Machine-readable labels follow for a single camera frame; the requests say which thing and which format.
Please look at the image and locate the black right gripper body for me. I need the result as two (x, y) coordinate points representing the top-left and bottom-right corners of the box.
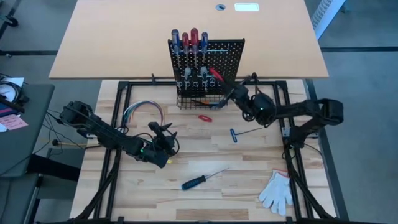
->
(217, 77), (253, 116)

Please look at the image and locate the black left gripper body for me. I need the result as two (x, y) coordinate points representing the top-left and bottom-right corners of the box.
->
(141, 124), (180, 169)

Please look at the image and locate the black and grey screwdriver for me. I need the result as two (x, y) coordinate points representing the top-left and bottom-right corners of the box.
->
(200, 65), (208, 93)
(182, 66), (192, 91)

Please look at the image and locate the blue T-handle hex key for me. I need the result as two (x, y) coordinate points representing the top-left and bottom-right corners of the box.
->
(229, 126), (264, 144)

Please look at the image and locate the blue and black screwdriver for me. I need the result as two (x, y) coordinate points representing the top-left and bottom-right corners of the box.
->
(181, 167), (230, 191)

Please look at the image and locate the small blue clear screwdriver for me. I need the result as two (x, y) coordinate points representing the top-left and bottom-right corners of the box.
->
(201, 31), (209, 65)

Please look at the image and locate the large black-handled screwdriver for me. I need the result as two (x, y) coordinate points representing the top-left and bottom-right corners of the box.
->
(173, 67), (183, 91)

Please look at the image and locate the large red clear screwdriver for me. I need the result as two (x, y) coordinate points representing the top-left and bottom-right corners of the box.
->
(190, 27), (200, 69)

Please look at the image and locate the small red clear screwdriver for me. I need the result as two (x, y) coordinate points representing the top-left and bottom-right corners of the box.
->
(182, 32), (190, 68)

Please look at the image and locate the large blue clear screwdriver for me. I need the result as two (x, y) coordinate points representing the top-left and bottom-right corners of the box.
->
(171, 28), (182, 68)

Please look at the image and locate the black metal pegboard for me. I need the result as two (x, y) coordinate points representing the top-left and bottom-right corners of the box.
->
(167, 38), (246, 96)

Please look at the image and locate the white rectangular desk plate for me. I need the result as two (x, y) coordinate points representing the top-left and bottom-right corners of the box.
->
(234, 2), (261, 12)

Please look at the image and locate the beige wooden desk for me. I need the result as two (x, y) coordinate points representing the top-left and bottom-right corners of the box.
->
(49, 0), (330, 79)

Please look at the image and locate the white knit work glove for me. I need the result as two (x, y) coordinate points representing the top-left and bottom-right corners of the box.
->
(259, 169), (294, 218)

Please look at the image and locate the yellow rod with black knob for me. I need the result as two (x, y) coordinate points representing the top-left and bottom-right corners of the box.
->
(52, 139), (88, 148)

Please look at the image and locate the white perforated panel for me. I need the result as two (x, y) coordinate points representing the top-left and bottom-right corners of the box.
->
(312, 0), (348, 40)

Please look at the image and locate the grey side table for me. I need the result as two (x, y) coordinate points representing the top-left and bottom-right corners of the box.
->
(0, 83), (56, 179)

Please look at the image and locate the pink paper note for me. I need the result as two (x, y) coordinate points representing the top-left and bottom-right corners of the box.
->
(0, 113), (29, 131)

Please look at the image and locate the white paper sheet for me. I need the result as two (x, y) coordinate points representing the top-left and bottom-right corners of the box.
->
(0, 77), (25, 103)

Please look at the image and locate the black chair caster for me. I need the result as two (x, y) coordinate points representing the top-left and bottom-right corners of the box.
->
(0, 14), (19, 27)

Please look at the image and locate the silver ring hook rail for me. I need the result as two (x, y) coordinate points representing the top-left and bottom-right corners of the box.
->
(175, 72), (225, 88)

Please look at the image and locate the orange-handled tool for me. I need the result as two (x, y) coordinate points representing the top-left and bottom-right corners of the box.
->
(200, 100), (223, 109)

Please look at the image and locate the coloured wire bundle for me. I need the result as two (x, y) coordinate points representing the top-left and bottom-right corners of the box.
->
(123, 100), (165, 125)

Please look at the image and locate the black wire basket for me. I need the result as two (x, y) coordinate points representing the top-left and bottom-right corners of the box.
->
(176, 94), (228, 110)

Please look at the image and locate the black aluminium table frame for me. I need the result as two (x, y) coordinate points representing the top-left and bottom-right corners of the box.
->
(71, 80), (340, 224)

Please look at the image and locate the black device with cable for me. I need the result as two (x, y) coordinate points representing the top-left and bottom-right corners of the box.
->
(0, 80), (31, 114)

